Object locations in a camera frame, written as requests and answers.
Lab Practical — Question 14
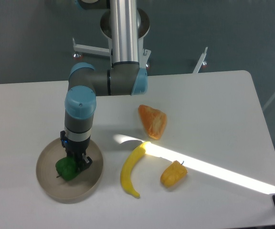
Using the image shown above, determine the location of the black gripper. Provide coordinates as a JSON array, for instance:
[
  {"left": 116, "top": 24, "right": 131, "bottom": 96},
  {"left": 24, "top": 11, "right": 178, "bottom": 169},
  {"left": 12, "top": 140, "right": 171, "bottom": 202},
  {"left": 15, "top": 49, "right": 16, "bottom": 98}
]
[{"left": 60, "top": 130, "right": 93, "bottom": 171}]

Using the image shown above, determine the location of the green bell pepper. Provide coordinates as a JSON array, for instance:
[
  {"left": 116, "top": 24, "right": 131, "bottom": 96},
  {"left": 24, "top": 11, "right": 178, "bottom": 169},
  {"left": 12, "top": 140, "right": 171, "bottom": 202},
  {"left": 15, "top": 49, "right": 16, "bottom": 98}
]
[{"left": 55, "top": 157, "right": 81, "bottom": 181}]

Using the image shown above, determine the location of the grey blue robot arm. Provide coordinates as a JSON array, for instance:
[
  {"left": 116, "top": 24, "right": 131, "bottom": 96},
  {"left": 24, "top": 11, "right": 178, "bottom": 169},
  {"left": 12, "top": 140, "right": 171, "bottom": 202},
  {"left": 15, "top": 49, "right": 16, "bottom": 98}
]
[{"left": 60, "top": 0, "right": 148, "bottom": 172}]

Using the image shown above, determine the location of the beige round plate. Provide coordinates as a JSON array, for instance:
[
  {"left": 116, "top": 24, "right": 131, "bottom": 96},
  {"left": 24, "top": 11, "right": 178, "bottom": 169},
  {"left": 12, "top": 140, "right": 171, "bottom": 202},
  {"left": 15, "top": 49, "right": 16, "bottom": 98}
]
[{"left": 36, "top": 138, "right": 104, "bottom": 204}]

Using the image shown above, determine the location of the yellow chili pepper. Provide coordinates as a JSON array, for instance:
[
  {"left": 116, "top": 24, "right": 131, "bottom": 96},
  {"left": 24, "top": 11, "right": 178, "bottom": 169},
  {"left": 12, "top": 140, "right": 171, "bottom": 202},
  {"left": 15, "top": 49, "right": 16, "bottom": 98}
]
[{"left": 120, "top": 142, "right": 150, "bottom": 198}]

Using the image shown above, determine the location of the orange pepper slice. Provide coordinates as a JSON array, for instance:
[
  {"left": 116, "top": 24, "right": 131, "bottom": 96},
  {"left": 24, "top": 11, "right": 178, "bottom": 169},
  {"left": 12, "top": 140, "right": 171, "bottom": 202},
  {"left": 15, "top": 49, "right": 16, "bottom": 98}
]
[{"left": 138, "top": 104, "right": 167, "bottom": 140}]

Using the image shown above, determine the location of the small yellow bell pepper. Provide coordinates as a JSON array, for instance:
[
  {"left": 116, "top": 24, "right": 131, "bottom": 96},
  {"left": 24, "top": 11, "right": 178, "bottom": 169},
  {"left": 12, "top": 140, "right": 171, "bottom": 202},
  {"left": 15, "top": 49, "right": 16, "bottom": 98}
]
[{"left": 160, "top": 161, "right": 188, "bottom": 188}]

